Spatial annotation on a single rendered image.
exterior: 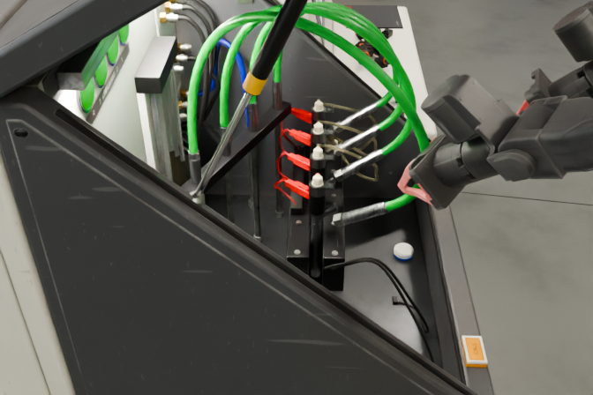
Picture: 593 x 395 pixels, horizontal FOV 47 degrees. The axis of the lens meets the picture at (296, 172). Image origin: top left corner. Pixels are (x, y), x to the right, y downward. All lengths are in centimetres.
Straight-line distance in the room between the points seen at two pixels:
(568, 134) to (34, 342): 67
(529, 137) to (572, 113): 5
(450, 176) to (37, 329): 54
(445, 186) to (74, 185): 45
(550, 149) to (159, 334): 50
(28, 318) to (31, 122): 29
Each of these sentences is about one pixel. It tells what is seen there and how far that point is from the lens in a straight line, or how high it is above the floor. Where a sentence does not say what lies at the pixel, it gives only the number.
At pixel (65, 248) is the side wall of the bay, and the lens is 80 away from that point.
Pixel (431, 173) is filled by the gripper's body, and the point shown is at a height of 127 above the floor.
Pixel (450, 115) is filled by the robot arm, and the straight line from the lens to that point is 79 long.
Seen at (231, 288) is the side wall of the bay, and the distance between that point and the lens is 79.
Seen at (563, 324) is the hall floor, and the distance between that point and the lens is 253.
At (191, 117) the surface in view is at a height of 123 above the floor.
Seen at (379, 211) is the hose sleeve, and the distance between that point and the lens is 99.
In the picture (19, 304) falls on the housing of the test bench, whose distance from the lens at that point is 88.
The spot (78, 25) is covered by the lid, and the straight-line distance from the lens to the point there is 61.
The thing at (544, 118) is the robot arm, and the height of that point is 140.
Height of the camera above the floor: 178
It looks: 36 degrees down
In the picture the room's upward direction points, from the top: straight up
